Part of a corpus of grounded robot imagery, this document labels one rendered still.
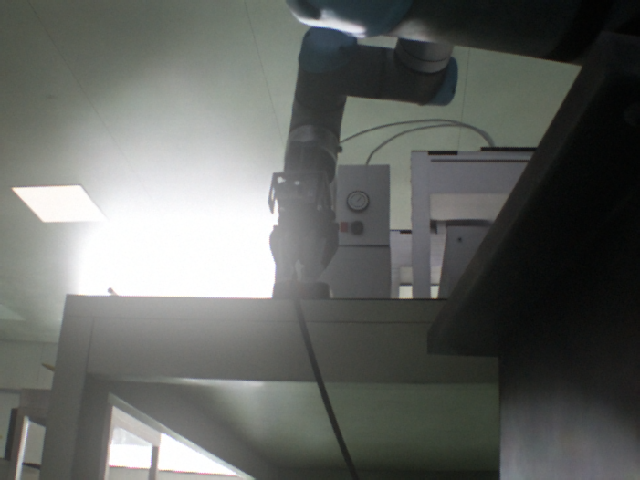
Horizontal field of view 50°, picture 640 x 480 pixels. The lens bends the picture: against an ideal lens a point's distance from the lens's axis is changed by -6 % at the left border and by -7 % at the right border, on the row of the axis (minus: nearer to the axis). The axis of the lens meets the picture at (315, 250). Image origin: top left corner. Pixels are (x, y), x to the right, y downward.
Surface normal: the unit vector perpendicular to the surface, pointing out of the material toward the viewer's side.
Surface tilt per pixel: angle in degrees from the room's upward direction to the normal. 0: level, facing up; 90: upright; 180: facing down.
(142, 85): 180
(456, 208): 180
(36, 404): 90
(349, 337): 90
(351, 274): 90
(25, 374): 90
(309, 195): 75
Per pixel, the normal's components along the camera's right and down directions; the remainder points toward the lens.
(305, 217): -0.09, 0.78
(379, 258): -0.11, -0.40
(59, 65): -0.05, 0.91
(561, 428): -1.00, -0.06
